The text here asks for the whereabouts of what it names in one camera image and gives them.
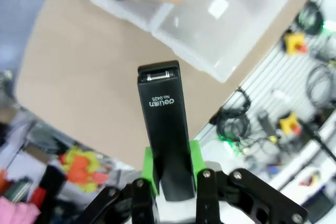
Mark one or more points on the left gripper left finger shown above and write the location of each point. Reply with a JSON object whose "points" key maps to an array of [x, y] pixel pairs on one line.
{"points": [[141, 203]]}

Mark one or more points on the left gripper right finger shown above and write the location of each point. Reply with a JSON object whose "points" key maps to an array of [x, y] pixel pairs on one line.
{"points": [[207, 197]]}

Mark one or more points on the black stapler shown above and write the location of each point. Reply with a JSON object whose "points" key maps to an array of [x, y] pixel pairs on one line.
{"points": [[165, 119]]}

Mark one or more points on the yellow orange toy pile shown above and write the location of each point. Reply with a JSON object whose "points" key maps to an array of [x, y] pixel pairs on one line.
{"points": [[81, 169]]}

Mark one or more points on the black red object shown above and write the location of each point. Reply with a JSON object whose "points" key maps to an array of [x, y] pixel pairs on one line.
{"points": [[52, 179]]}

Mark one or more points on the yellow emergency stop button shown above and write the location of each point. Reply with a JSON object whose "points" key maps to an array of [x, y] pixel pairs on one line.
{"points": [[287, 123], [292, 41]]}

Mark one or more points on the pink cloth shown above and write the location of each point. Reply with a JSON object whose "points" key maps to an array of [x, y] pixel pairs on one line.
{"points": [[15, 211]]}

